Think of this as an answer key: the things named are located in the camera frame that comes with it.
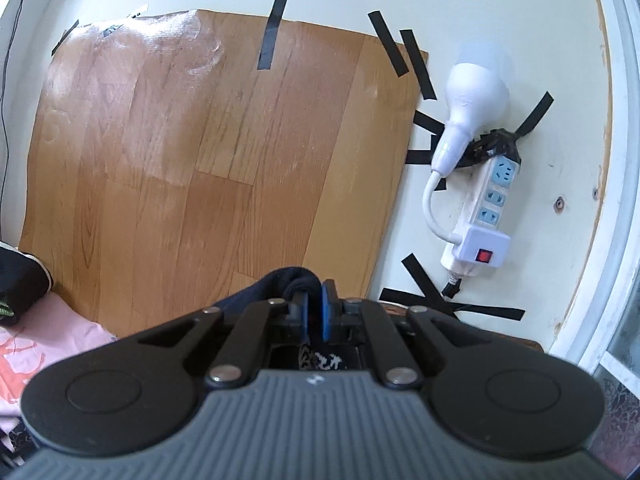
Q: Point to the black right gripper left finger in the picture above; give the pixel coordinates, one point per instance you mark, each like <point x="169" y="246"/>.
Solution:
<point x="137" y="391"/>

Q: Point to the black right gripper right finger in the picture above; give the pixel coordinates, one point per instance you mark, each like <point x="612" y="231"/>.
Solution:
<point x="487" y="390"/>

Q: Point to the navy patterned knit sweater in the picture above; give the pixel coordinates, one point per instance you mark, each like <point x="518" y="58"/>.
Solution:
<point x="312" y="353"/>

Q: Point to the brown mesh cushion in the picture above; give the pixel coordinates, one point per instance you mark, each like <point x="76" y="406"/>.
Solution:
<point x="528" y="343"/>

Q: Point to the pink floral bed sheet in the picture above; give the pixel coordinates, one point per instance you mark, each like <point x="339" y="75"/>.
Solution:
<point x="49" y="332"/>

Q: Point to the dark folded garment green trim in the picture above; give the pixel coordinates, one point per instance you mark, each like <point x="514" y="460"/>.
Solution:
<point x="24" y="280"/>

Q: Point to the white power strip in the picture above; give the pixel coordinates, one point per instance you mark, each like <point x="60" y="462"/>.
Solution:
<point x="484" y="245"/>

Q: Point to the white bulb lamp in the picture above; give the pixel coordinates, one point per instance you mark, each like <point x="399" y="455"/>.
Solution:
<point x="476" y="98"/>

